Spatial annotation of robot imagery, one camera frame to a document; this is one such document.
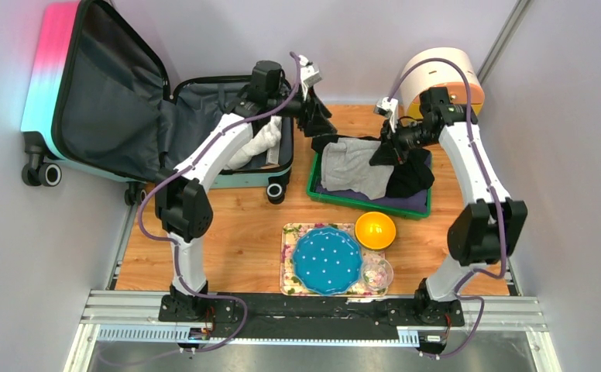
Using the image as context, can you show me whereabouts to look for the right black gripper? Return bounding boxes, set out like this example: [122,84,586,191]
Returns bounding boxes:
[371,117,438,166]

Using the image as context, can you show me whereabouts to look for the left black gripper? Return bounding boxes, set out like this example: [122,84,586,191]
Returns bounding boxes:
[267,83,337,139]

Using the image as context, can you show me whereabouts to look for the black garment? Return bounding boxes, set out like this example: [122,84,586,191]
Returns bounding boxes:
[311,135,434,198]

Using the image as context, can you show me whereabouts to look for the grey garment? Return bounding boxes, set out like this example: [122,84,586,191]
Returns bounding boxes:
[321,137,393,200]

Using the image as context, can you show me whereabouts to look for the white garment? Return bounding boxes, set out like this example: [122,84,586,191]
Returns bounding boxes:
[223,115,283,171]

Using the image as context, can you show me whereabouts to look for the navy blue garment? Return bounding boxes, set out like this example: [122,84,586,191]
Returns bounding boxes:
[306,181,430,213]

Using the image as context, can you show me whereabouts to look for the green plastic tray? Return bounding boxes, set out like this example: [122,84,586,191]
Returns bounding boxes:
[306,153,432,220]

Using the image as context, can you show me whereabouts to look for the round pastel mini drawer cabinet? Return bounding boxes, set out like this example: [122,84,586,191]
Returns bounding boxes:
[400,47,485,119]

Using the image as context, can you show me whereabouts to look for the pink and teal kids suitcase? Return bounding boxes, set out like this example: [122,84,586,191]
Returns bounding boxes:
[19,0,297,206]

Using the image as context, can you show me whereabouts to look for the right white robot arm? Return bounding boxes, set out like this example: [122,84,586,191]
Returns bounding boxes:
[370,87,527,325]

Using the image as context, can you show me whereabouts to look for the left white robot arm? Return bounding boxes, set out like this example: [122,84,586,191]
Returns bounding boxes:
[151,56,336,322]

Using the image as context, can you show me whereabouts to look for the orange bowl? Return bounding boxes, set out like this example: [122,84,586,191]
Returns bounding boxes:
[354,212,397,251]

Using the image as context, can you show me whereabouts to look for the small clear glass bowl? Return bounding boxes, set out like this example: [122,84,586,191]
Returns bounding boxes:
[361,256,393,290]

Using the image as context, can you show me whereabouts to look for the blue polka dot plate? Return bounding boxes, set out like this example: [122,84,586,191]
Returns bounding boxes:
[291,226,363,296]

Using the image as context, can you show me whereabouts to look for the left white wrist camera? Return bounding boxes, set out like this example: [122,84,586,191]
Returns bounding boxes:
[298,55,322,101]

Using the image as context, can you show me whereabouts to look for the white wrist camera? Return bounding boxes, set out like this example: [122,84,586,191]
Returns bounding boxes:
[298,55,322,101]
[374,97,400,133]

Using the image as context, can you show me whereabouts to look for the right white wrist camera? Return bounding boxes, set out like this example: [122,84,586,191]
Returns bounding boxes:
[374,97,400,133]

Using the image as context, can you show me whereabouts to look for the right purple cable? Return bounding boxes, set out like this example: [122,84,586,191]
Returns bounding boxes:
[386,57,508,360]

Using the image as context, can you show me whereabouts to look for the purple cable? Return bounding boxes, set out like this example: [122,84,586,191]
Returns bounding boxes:
[386,57,508,360]
[136,50,304,355]

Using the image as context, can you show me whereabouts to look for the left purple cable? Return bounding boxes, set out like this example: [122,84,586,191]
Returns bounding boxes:
[136,50,304,355]

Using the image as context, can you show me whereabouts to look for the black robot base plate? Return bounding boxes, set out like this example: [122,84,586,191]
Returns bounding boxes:
[158,292,465,351]

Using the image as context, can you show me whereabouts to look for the aluminium frame rail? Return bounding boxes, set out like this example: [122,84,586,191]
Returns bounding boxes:
[67,290,561,371]

